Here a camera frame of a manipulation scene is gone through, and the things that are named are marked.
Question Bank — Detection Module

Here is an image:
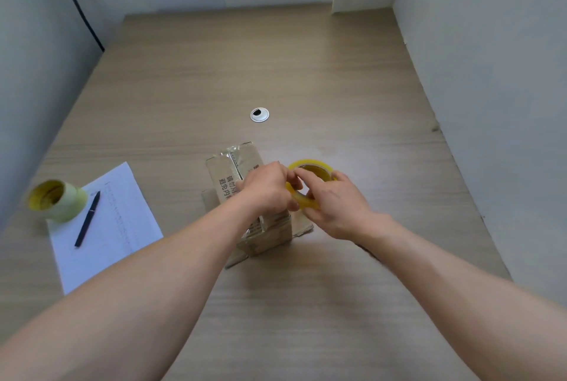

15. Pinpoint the person's right hand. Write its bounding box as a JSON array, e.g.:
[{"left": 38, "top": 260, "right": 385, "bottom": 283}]
[{"left": 295, "top": 167, "right": 383, "bottom": 242}]

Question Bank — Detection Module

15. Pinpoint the person's left hand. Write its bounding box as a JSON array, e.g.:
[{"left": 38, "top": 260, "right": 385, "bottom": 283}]
[{"left": 238, "top": 161, "right": 305, "bottom": 218}]

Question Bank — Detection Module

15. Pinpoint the small yellow tape roll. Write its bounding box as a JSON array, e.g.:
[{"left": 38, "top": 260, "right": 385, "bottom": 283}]
[{"left": 284, "top": 159, "right": 340, "bottom": 210}]

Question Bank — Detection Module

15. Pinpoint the person's left forearm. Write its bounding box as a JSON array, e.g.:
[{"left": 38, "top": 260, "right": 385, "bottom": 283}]
[{"left": 0, "top": 199, "right": 266, "bottom": 381}]

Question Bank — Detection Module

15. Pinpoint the person's right forearm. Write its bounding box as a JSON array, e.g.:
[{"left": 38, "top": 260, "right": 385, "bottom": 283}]
[{"left": 354, "top": 213, "right": 567, "bottom": 381}]

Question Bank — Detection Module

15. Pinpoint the brown cardboard box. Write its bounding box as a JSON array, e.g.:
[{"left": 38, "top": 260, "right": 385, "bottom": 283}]
[{"left": 201, "top": 141, "right": 315, "bottom": 270}]

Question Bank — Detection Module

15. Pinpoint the white paper sheet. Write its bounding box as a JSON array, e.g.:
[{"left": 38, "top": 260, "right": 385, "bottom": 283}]
[{"left": 47, "top": 162, "right": 164, "bottom": 296}]

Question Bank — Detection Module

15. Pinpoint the black pen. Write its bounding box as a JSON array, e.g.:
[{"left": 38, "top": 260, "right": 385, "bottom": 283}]
[{"left": 74, "top": 190, "right": 102, "bottom": 248}]

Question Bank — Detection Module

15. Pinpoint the large pale yellow tape roll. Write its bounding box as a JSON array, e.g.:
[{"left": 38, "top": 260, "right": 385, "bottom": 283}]
[{"left": 27, "top": 179, "right": 89, "bottom": 224}]

